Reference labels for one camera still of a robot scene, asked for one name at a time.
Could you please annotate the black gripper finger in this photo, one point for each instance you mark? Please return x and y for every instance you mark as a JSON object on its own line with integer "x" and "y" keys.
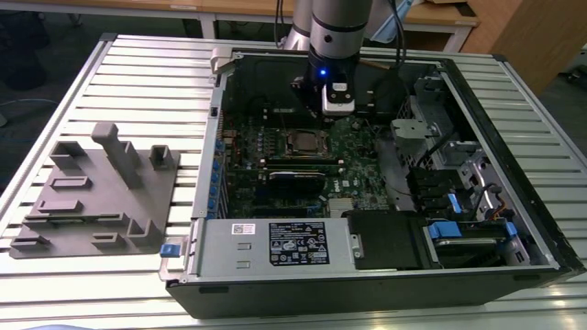
{"x": 369, "y": 98}

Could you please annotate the silver CPU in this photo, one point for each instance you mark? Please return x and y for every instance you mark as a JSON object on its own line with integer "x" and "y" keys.
{"x": 306, "y": 141}

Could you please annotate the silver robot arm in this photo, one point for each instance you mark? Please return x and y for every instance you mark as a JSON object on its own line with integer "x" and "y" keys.
{"x": 340, "y": 31}

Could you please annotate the perforated metal drive cage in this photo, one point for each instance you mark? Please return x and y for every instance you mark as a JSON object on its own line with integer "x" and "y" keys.
{"x": 441, "y": 113}

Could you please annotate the green motherboard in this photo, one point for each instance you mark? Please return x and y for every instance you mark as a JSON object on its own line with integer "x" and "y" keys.
{"x": 362, "y": 178}

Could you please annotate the grey case latch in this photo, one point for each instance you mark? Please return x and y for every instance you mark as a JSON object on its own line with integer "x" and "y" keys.
{"x": 221, "y": 58}

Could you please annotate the green RAM stick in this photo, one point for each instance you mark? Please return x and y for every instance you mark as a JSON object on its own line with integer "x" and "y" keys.
{"x": 304, "y": 167}

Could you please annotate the wooden desk white legs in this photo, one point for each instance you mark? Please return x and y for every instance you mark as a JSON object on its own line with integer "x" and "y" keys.
{"x": 436, "y": 19}
{"x": 138, "y": 5}

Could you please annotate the black plastic connector block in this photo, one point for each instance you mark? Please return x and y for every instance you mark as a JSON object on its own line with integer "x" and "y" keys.
{"x": 432, "y": 187}

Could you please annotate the black graphics card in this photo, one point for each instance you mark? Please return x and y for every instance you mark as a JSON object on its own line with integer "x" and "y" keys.
{"x": 296, "y": 185}

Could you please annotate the silver finned heatsink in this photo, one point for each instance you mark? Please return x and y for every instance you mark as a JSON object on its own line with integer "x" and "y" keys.
{"x": 342, "y": 203}

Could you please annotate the blue plastic tab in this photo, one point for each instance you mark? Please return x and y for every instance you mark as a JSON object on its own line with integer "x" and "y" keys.
{"x": 454, "y": 203}

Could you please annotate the blue disk carrier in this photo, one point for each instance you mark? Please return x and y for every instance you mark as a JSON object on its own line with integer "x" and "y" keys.
{"x": 444, "y": 229}

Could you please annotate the wooden cabinet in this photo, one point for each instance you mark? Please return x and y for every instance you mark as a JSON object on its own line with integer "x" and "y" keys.
{"x": 541, "y": 34}

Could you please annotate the black hard disk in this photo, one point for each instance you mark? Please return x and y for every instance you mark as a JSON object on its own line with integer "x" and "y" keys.
{"x": 464, "y": 254}

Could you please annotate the grey power supply unit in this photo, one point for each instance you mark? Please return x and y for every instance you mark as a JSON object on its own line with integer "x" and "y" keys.
{"x": 221, "y": 247}

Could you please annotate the black PC case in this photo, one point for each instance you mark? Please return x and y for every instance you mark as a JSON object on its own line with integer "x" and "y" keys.
{"x": 321, "y": 299}

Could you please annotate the blue case latch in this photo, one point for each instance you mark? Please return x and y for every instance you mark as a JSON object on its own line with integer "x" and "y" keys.
{"x": 170, "y": 250}

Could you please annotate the grey parts rack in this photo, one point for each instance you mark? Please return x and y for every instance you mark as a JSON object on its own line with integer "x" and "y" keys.
{"x": 106, "y": 206}

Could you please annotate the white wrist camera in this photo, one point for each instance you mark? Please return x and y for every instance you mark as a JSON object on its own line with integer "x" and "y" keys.
{"x": 340, "y": 106}
{"x": 298, "y": 84}

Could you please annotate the silver metal bracket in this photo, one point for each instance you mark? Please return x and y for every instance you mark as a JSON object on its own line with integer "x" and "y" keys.
{"x": 409, "y": 135}

